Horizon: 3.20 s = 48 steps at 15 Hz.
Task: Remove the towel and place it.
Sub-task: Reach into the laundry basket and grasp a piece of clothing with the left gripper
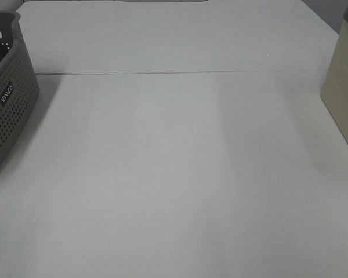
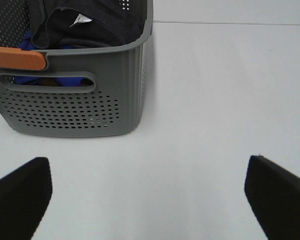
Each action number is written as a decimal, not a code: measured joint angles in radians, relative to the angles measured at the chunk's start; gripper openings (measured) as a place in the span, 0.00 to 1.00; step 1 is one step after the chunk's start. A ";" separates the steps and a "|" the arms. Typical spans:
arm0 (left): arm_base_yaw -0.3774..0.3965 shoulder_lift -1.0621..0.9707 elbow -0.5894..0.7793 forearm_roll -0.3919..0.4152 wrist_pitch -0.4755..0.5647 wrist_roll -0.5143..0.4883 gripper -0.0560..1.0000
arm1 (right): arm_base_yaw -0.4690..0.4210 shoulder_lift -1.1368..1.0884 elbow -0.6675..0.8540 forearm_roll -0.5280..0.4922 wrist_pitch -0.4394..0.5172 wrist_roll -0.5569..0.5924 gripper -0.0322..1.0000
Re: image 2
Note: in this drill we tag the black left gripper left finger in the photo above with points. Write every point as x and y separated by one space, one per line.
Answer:
25 194

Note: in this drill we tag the orange basket handle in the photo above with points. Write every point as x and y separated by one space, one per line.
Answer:
16 58

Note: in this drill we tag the grey perforated plastic basket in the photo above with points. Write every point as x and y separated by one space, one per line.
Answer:
111 106

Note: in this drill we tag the dark grey towel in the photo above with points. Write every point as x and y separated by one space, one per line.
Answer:
85 23

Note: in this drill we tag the blue cloth in basket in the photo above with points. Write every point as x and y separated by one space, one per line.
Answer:
27 45

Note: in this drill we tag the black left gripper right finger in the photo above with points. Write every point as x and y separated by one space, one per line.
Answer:
273 194

